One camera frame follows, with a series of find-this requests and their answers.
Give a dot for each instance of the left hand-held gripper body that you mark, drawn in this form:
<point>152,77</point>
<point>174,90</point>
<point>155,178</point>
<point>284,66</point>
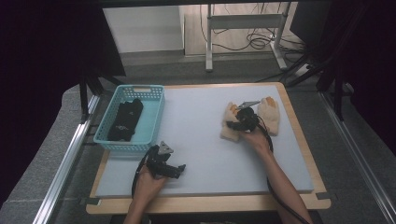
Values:
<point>157,158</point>

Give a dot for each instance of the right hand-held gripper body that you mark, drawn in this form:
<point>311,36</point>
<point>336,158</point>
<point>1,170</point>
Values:
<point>248,116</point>

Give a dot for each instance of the beige knitted glove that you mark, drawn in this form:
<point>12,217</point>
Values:
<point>229,130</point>
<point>270,116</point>

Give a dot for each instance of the teal plastic basket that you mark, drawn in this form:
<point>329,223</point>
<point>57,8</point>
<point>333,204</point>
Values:
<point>149,124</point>

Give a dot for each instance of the black glove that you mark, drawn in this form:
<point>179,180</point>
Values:
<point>134,112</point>
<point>120,130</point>

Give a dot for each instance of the person's right hand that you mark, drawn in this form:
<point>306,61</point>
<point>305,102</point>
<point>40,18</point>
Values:
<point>257,138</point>

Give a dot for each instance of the person's left hand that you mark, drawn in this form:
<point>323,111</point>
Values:
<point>149,185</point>

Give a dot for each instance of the light grey foam mat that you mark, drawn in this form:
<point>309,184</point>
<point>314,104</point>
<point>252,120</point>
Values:
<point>199,149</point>

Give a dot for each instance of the white power strip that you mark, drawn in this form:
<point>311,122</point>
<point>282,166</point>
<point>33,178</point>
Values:
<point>302,70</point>

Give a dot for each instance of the black tripod stand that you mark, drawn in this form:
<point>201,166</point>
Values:
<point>327,62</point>
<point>90,90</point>

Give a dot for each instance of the white board panel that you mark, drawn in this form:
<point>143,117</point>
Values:
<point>143,29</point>

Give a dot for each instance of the dark curtain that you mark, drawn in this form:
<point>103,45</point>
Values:
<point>46,62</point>
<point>370,62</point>

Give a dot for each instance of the aluminium rail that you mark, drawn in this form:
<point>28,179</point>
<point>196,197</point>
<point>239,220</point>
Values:
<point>63,161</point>
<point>358,155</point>

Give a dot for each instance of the white metal stand frame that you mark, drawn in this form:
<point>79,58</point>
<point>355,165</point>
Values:
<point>243,21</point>

